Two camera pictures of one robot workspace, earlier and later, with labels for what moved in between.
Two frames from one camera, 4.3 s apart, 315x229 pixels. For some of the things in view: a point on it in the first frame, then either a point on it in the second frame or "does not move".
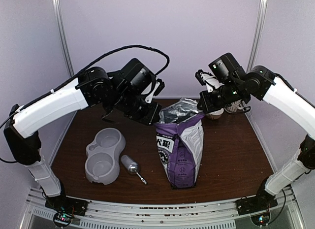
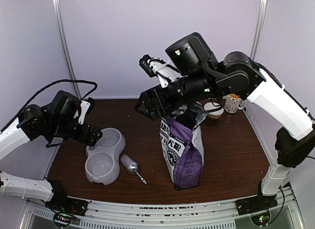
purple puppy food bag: (179, 136) does not move
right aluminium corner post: (258, 29) does not move
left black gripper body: (146, 117) → (82, 136)
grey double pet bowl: (103, 163) does not move
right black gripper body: (210, 105) → (167, 104)
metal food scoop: (132, 167) does not move
